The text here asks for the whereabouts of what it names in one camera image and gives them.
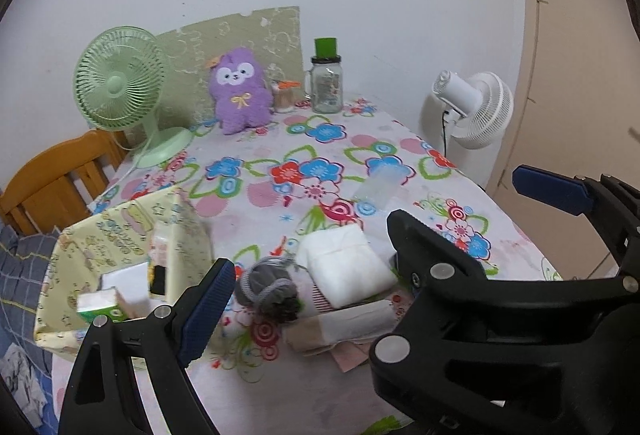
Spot cotton swab container orange lid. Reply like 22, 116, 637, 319
273, 78, 302, 114

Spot white towel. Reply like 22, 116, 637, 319
297, 223, 399, 309

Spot pale pink tissue pack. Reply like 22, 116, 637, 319
149, 221, 176, 266

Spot clear plastic cup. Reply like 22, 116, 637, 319
351, 164, 402, 212

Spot green white packet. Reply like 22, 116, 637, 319
76, 290, 127, 325

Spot white fan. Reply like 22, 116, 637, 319
419, 70, 515, 156

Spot orange wooden chair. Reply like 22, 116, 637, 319
0, 130, 132, 236

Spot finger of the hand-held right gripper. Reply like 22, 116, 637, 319
369, 209, 640, 435
511, 164, 640, 273

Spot purple plush toy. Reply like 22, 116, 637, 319
207, 47, 274, 136

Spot red striped white cloth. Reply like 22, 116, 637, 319
300, 282, 333, 316

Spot grey socks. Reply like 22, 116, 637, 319
235, 254, 304, 322

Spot blue plaid bedding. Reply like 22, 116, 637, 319
0, 220, 63, 421

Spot glass jar with green top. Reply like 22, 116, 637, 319
305, 37, 346, 114

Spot yellow black sponge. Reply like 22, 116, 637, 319
146, 264, 170, 297

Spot green desk fan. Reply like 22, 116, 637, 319
74, 27, 194, 168

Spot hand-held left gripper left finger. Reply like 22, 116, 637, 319
57, 259, 236, 435

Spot pink cloth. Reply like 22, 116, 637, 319
327, 340, 375, 373

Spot green patterned board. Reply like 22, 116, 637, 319
157, 6, 307, 126

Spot floral tablecloth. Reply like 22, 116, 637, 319
52, 92, 566, 435

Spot white box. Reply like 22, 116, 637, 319
100, 263, 152, 318

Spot beige cloth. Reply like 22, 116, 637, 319
285, 297, 416, 357

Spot yellow patterned storage box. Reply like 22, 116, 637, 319
34, 187, 215, 358

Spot beige door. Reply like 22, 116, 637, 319
482, 0, 640, 281

